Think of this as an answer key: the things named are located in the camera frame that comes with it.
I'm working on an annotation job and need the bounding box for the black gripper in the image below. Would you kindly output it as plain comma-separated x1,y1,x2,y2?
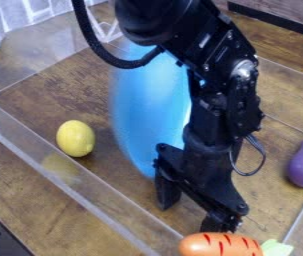
153,126,251,234

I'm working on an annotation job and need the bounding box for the orange toy carrot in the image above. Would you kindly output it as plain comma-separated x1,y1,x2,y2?
177,232,295,256

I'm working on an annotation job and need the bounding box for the blue plastic plate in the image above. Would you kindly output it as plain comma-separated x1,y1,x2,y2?
110,53,191,178

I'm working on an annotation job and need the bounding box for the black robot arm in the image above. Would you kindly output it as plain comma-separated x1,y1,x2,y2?
115,0,265,232

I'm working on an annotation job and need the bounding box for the yellow toy lemon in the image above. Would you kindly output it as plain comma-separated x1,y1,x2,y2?
56,120,95,157

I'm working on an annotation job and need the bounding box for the white patterned curtain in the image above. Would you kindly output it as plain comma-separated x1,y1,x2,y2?
0,0,108,59

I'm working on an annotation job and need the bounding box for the clear acrylic front wall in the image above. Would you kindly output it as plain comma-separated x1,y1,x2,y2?
0,108,183,256

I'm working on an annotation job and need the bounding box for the clear acrylic wall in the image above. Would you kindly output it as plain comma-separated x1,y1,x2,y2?
0,108,183,256
82,6,303,134

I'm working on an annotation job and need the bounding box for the clear acrylic back wall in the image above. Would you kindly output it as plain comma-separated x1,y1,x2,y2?
82,6,303,134

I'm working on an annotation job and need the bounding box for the black corrugated cable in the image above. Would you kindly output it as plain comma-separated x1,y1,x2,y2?
71,0,165,70

